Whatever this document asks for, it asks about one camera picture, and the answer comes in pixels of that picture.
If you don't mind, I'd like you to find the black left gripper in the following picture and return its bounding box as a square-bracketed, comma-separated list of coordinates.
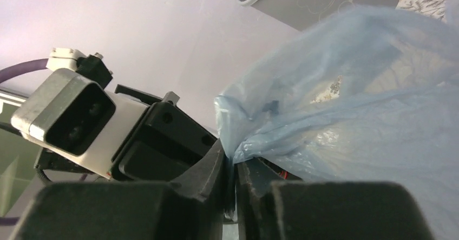
[110, 93, 216, 181]

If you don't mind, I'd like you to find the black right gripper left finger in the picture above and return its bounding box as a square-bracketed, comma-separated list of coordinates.
[11, 139, 226, 239]

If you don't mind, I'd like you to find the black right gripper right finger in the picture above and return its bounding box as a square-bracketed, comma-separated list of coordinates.
[236, 159, 433, 239]

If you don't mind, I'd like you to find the light blue plastic trash bag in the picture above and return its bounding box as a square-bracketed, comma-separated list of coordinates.
[214, 0, 458, 239]

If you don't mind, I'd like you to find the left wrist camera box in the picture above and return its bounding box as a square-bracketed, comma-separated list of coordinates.
[11, 69, 147, 179]

